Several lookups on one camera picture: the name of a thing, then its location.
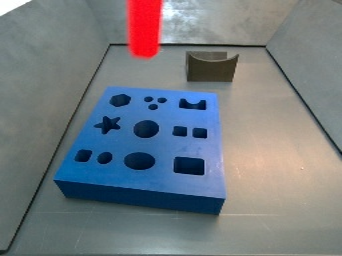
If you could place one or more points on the red hexagonal prism bar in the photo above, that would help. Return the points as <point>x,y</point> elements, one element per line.
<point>145,20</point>

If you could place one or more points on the black curved cradle stand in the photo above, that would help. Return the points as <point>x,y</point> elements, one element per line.
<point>210,66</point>

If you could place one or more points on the blue foam shape-sorter block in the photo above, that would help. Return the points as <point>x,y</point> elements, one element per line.
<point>149,151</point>

